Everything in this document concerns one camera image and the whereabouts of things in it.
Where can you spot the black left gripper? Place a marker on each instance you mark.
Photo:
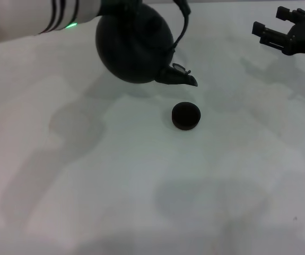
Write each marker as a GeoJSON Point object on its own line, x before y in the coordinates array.
{"type": "Point", "coordinates": [117, 4]}

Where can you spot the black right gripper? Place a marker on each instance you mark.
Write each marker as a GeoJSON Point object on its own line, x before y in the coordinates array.
{"type": "Point", "coordinates": [304, 34]}

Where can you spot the dark brown small teacup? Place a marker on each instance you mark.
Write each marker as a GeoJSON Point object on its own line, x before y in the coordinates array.
{"type": "Point", "coordinates": [186, 117]}

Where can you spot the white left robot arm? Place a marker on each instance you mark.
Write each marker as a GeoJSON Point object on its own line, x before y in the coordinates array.
{"type": "Point", "coordinates": [22, 16]}

